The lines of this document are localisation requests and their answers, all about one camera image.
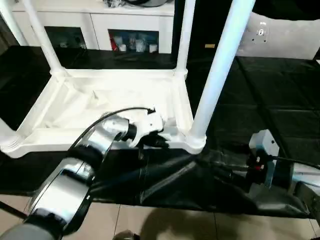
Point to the small yellow label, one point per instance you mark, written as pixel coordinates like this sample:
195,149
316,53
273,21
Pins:
209,46

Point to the white cabinet with glass doors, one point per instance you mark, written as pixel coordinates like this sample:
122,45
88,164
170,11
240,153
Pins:
90,25

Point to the white plastic table top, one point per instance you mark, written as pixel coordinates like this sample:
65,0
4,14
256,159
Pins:
110,100

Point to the grey cushion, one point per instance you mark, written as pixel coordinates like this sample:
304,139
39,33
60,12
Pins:
280,37

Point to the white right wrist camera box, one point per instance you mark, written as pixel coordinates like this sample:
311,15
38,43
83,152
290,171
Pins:
264,142

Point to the black work mat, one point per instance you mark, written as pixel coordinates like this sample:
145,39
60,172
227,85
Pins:
270,95

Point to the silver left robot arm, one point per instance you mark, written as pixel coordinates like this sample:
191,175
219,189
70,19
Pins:
80,170

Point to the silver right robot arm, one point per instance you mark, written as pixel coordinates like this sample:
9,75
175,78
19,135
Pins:
300,180

